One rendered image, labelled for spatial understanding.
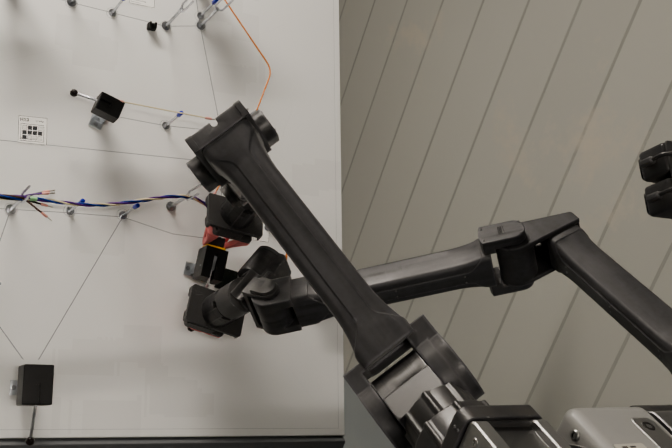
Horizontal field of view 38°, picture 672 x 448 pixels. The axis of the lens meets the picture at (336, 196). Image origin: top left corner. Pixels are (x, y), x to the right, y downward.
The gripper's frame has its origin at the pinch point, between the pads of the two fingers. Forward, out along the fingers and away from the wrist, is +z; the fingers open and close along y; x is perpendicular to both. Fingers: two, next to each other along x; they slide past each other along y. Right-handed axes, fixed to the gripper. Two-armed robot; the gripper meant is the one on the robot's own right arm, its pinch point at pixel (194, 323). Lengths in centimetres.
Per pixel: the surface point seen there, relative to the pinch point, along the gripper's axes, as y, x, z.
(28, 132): 36.3, -24.3, 2.1
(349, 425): -117, -35, 143
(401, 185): -107, -116, 111
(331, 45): -15, -66, -4
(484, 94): -102, -128, 60
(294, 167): -13.4, -37.2, -0.1
